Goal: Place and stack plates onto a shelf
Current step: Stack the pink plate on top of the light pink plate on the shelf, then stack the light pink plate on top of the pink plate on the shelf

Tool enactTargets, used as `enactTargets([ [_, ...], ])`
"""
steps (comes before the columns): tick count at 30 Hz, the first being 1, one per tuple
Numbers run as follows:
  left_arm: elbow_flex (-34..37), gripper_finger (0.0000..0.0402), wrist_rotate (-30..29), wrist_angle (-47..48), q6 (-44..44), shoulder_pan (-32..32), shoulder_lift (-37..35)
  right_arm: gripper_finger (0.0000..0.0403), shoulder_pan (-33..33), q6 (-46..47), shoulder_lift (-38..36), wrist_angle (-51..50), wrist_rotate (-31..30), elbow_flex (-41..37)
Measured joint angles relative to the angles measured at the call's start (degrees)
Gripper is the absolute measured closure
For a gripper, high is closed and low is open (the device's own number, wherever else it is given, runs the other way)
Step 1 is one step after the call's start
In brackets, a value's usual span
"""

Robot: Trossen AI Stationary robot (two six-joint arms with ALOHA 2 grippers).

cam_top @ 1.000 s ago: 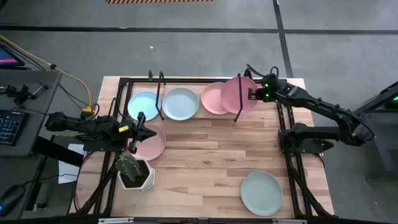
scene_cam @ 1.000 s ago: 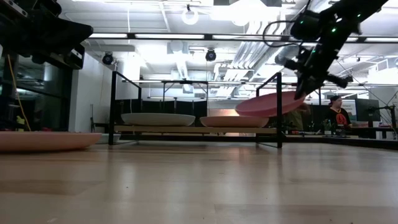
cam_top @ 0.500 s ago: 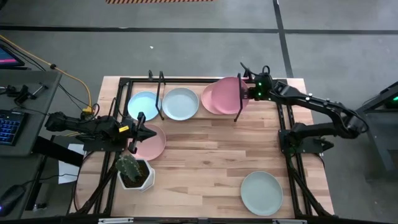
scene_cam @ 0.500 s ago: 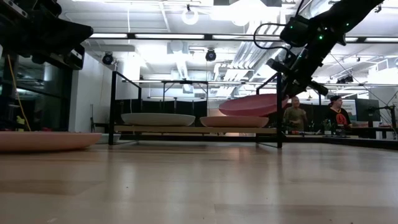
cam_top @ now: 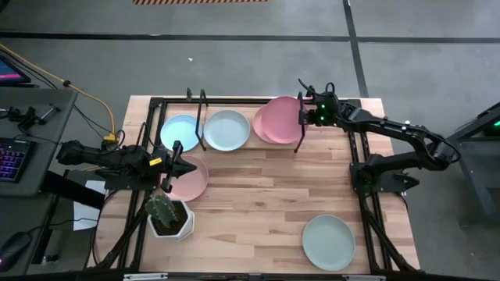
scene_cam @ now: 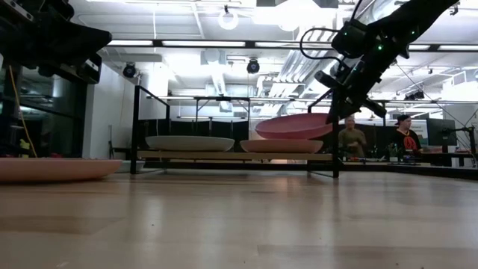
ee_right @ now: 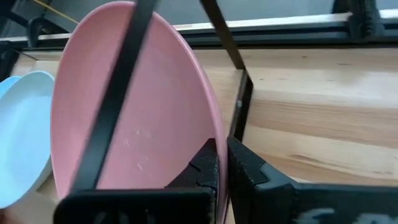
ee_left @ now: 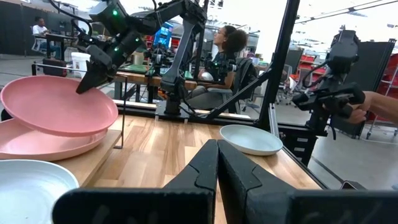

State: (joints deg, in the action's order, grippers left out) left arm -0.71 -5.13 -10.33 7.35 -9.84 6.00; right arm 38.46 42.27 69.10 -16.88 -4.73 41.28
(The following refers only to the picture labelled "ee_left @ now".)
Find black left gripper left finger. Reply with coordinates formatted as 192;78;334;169
52;139;219;224

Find white bucket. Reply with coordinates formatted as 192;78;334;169
70;52;91;78

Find person's forearm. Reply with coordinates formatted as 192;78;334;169
368;91;398;124

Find grey plate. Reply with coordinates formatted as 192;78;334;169
219;124;284;156
0;159;80;224

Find red storage shelving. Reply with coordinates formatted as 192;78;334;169
366;52;398;141

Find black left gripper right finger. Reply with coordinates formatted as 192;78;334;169
217;139;398;224

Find deep pink plate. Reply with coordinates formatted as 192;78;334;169
0;75;119;138

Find wooden background table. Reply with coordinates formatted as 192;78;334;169
113;63;200;103

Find pale pink plate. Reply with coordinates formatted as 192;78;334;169
0;118;108;162

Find black office chair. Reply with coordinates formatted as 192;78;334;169
229;57;259;114

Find black aluminium rig frame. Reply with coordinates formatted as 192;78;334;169
111;0;368;190

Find person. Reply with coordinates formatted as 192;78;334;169
30;16;52;50
186;24;249;110

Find black background desk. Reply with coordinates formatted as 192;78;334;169
34;33;78;60

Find black box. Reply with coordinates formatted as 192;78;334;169
42;58;68;77

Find black room divider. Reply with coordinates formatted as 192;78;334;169
331;40;397;139

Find person's hand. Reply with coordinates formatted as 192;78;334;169
345;91;374;125

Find blue screen monitor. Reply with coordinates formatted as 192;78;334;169
153;21;175;47

